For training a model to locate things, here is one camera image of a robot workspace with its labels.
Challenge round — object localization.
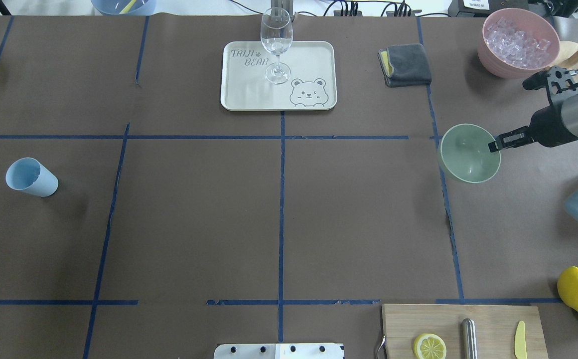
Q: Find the grey yellow folded cloth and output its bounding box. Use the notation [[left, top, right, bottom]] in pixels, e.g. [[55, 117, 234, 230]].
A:
[[378, 43, 432, 88]]

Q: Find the blue bowl with fork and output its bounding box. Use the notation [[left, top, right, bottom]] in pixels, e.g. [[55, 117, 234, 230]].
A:
[[90, 0, 158, 16]]

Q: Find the light blue cup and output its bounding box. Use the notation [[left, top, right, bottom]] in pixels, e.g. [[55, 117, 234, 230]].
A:
[[5, 158, 59, 197]]

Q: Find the green bowl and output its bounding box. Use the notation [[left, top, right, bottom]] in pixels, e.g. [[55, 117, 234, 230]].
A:
[[437, 123, 501, 184]]

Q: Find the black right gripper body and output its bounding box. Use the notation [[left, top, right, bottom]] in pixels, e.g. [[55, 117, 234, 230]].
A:
[[528, 106, 563, 148]]

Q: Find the lemon half slice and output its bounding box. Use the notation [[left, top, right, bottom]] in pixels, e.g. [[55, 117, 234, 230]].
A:
[[412, 333, 447, 359]]

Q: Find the pink bowl with ice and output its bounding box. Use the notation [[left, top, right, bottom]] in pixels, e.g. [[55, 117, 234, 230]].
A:
[[477, 7, 560, 79]]

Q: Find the clear wine glass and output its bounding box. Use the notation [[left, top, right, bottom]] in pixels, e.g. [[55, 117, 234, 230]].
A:
[[260, 7, 293, 85]]

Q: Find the cream bear tray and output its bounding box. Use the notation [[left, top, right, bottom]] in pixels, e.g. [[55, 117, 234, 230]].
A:
[[220, 41, 338, 111]]

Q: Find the yellow lemon upper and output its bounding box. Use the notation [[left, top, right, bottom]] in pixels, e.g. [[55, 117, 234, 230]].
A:
[[557, 266, 578, 312]]

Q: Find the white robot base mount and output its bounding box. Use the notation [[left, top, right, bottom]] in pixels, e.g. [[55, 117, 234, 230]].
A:
[[213, 343, 345, 359]]

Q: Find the wooden cutting board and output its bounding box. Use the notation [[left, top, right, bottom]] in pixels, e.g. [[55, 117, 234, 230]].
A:
[[382, 304, 549, 359]]

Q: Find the yellow plastic knife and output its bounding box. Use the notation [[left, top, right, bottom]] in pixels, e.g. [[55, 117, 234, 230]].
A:
[[514, 320, 528, 359]]

